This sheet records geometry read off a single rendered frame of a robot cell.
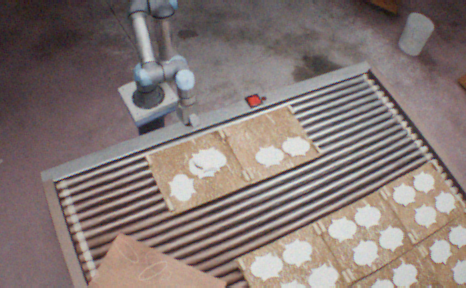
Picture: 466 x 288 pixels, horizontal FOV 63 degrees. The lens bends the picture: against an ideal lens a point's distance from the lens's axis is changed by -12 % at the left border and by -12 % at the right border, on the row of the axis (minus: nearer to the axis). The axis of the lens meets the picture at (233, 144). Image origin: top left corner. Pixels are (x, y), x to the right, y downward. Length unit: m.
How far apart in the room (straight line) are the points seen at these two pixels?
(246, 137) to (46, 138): 1.84
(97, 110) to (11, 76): 1.00
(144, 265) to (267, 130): 0.97
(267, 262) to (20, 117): 2.53
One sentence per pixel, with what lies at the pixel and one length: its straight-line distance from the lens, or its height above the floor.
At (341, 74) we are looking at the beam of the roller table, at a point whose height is 0.91.
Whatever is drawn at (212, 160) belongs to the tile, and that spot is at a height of 0.98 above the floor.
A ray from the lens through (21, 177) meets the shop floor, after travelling 3.40.
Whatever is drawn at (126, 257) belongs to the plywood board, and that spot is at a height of 1.04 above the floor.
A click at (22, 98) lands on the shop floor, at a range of 3.89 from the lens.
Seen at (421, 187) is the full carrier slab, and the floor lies 0.95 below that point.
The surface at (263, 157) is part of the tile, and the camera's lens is 2.16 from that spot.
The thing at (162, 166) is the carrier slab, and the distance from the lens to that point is 2.12.
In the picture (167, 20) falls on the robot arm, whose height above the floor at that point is 1.39.
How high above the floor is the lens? 2.75
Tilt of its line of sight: 56 degrees down
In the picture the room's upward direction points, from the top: 9 degrees clockwise
